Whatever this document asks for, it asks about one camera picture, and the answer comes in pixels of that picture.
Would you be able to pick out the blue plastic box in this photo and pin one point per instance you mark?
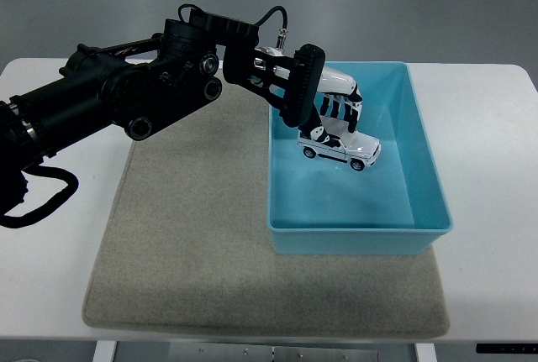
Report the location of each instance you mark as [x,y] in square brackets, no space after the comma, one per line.
[357,202]

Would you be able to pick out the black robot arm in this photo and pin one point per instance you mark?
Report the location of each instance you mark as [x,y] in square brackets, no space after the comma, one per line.
[92,93]

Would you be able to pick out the grey metal plate with screws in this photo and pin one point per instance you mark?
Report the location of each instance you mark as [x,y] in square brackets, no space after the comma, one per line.
[273,353]

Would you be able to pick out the white table leg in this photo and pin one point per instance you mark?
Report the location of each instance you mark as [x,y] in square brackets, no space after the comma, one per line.
[425,353]
[103,353]

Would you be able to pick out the black table control panel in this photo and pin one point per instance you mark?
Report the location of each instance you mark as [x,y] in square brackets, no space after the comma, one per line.
[506,348]

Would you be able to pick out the beige fabric mat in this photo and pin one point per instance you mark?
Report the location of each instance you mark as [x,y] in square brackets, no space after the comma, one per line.
[189,232]

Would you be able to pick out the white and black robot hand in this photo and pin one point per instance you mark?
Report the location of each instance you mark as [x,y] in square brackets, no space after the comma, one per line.
[336,80]

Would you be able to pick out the white toy car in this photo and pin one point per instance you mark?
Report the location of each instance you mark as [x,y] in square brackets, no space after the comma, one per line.
[365,150]

